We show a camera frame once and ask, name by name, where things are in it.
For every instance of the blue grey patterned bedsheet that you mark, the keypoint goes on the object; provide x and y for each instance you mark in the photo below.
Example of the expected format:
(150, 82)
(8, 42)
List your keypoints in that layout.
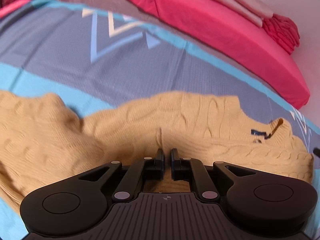
(62, 55)

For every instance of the red folded blanket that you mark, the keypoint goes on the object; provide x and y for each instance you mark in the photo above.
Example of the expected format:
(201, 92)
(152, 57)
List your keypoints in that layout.
(282, 32)

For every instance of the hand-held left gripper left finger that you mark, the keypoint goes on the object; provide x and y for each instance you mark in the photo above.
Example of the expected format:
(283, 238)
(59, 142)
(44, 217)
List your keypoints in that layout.
(160, 166)

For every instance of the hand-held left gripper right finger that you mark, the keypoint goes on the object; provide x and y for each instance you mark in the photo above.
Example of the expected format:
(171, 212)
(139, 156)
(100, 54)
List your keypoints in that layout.
(173, 166)

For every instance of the bed with red sheet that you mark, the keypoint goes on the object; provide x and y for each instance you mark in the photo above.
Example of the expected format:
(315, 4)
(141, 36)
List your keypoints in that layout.
(212, 30)

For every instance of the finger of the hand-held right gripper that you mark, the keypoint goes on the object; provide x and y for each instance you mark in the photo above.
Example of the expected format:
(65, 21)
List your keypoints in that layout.
(317, 152)

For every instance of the folded pink cloth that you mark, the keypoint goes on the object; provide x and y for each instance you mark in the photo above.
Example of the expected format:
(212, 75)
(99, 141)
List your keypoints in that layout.
(225, 2)

